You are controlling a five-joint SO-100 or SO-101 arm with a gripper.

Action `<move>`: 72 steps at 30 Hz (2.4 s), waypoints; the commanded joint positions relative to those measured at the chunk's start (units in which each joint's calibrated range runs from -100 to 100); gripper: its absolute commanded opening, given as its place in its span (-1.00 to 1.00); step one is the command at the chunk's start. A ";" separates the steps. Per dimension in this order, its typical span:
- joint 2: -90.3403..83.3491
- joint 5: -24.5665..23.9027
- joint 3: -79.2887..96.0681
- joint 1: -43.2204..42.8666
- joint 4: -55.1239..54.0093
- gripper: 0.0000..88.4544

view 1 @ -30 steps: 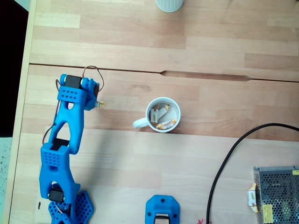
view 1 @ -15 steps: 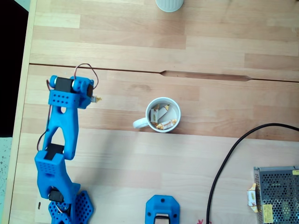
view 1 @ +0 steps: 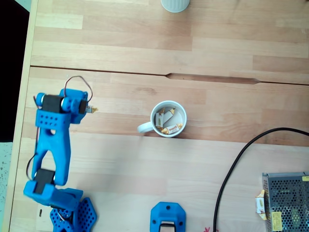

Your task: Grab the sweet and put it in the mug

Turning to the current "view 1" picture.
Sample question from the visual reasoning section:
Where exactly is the white ceramic mug black lettering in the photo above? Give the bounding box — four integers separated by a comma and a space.
137, 100, 188, 138

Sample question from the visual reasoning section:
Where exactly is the light wooden base board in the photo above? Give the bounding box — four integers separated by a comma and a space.
40, 130, 309, 232

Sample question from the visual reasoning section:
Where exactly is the white ribbed cup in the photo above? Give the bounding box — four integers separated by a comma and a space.
160, 0, 190, 13

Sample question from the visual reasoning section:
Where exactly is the metal mesh power supply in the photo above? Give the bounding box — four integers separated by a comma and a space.
262, 171, 309, 232

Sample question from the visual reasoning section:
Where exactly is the blue printed post mount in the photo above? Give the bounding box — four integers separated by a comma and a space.
150, 202, 187, 232

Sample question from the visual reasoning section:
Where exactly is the thick black power cable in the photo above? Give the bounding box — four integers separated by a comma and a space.
213, 127, 309, 232

